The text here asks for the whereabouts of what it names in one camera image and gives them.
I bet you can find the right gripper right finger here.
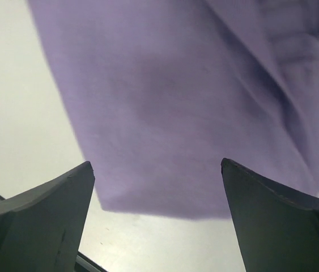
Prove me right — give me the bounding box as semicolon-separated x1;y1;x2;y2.
221;159;319;271

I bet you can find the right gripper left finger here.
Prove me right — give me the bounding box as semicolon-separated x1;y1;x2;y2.
0;161;95;271

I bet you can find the purple t shirt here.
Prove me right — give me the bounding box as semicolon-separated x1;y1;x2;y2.
28;0;319;218

